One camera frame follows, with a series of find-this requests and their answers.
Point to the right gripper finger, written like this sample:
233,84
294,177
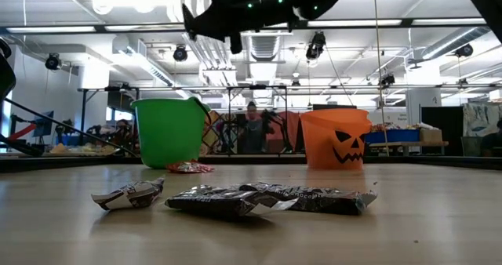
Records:
208,24

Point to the dark silver chocolate bar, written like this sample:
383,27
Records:
129,195
223,202
321,200

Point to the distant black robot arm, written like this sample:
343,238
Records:
227,131
270,118

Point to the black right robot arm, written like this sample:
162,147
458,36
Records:
482,2

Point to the red candy packet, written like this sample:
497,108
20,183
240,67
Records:
190,167

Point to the white ceiling pipe bundle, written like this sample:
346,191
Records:
208,61

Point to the black ceiling spotlight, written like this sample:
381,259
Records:
315,45
387,79
52,62
464,50
180,54

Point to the colourful patterned quilt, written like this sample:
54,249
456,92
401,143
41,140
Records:
212,124

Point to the orange cloth backdrop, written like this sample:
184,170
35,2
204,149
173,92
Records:
294,120

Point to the green plastic bucket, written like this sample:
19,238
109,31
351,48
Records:
168,135

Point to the person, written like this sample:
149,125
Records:
492,141
122,133
254,133

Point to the orange jack-o'-lantern bucket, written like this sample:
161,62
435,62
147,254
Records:
321,135

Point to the black beam with light strips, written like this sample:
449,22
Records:
406,22

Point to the heap of colourful packets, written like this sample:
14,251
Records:
384,127

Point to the blue plastic bin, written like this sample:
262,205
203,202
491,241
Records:
392,136

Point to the dark computer monitor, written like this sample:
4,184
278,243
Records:
44,124

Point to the white pillar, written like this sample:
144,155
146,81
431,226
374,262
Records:
423,108

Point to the red machine part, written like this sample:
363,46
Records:
21,131

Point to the brown cardboard box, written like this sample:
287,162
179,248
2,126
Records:
430,136

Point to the wooden bench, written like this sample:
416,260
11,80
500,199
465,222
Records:
431,144

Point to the black partition panel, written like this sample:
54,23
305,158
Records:
451,124

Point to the leaf-patterned cloth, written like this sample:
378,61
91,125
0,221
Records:
474,116

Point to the white rectangular air duct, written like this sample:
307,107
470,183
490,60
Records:
149,67

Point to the black distant rig frame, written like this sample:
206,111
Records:
259,87

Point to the slim silver ceiling duct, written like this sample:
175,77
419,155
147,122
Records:
451,45

